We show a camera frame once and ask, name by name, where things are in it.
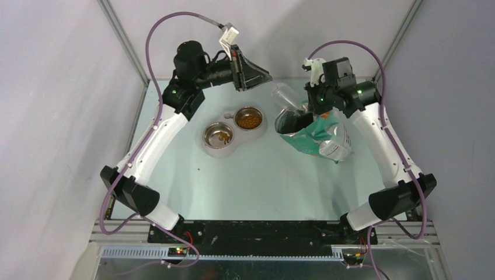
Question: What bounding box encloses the brown kibble in left bowl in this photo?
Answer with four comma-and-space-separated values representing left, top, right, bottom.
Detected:
218, 132, 231, 145

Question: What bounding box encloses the right steel bowl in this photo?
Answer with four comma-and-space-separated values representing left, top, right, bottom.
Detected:
233, 107, 263, 131

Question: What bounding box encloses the brown kibble in bowl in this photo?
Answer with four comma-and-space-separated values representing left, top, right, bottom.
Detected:
218, 132, 231, 145
237, 115, 263, 130

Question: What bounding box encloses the left controller board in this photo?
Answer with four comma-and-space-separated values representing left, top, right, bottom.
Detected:
167, 247, 189, 257

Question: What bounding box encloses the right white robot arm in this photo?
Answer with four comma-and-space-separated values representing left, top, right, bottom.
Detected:
302, 57, 437, 244

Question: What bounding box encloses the steel bowl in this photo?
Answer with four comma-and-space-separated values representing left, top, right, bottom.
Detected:
233, 107, 263, 131
203, 122, 234, 149

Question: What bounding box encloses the brown kibble in right bowl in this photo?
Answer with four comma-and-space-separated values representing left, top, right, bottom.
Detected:
237, 115, 263, 130

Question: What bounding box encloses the teal pet food bag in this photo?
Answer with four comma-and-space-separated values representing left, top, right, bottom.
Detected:
274, 101, 353, 163

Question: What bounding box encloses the left steel bowl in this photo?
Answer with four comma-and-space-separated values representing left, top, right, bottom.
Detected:
203, 122, 234, 149

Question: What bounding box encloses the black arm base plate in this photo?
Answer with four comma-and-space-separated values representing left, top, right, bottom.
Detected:
147, 220, 377, 257

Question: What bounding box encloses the clear plastic scoop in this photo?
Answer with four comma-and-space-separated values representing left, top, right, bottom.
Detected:
271, 83, 305, 111

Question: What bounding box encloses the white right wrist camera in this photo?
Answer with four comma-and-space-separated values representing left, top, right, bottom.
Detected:
302, 58, 326, 88

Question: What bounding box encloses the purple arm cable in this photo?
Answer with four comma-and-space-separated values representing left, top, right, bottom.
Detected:
308, 40, 428, 280
99, 11, 223, 270

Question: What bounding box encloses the right controller board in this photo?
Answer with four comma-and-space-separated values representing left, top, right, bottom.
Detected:
342, 253, 365, 269

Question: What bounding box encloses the controller board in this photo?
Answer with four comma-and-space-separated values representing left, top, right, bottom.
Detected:
342, 253, 365, 269
167, 247, 189, 257

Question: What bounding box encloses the aluminium frame rail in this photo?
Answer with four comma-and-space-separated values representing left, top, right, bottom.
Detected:
90, 220, 440, 261

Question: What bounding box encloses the grey double bowl stand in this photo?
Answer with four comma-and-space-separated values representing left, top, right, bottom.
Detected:
201, 106, 268, 159

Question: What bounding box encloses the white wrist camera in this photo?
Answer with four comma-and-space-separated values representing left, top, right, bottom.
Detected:
219, 23, 239, 60
302, 58, 326, 88

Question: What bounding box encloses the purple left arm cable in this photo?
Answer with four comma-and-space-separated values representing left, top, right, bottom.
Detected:
99, 11, 223, 270

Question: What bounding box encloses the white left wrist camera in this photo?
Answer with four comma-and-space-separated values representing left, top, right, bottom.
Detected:
219, 23, 239, 60

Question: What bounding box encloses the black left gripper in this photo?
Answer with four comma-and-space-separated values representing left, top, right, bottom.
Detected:
194, 45, 272, 92

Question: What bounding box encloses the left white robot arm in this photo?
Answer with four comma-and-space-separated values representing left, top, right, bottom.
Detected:
100, 41, 273, 243

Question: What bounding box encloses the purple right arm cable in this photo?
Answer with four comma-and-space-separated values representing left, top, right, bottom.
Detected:
308, 40, 428, 280

